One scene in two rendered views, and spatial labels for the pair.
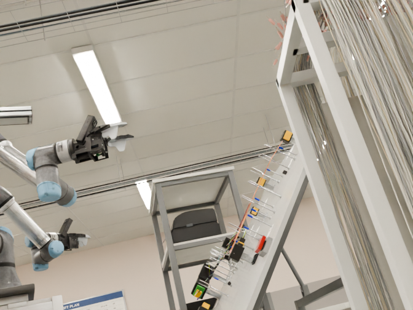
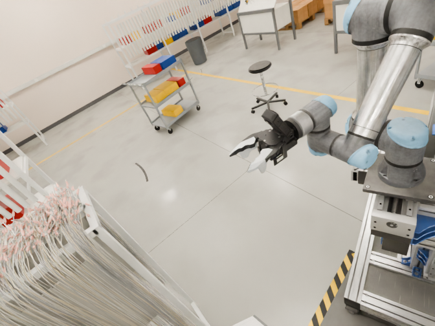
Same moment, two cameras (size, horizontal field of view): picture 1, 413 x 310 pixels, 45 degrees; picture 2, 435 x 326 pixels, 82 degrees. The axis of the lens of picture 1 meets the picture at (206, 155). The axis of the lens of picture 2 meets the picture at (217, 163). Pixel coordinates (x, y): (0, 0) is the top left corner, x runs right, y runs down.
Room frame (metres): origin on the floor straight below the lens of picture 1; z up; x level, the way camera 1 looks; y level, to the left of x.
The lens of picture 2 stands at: (2.04, 0.01, 2.01)
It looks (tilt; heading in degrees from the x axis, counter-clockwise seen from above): 37 degrees down; 162
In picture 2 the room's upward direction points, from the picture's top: 24 degrees counter-clockwise
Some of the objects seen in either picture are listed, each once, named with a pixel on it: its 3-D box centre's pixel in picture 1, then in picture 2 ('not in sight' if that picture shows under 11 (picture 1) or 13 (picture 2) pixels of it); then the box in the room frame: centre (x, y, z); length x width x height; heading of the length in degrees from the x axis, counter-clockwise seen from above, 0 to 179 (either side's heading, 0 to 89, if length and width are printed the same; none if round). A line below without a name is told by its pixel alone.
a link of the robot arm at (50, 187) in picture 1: (50, 184); (323, 140); (1.56, 0.54, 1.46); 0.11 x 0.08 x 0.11; 178
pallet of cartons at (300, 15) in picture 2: not in sight; (300, 11); (-3.48, 5.69, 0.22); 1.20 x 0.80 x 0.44; 96
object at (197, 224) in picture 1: (191, 230); not in sight; (2.99, 0.20, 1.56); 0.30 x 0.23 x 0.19; 105
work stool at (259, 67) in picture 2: not in sight; (266, 86); (-0.90, 2.18, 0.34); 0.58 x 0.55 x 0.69; 124
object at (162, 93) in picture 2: not in sight; (163, 96); (-2.23, 1.00, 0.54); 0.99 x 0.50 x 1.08; 106
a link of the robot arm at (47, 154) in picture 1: (44, 157); (316, 113); (1.54, 0.54, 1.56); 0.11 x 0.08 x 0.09; 88
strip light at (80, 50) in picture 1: (99, 90); not in sight; (3.89, 0.79, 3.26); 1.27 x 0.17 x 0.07; 4
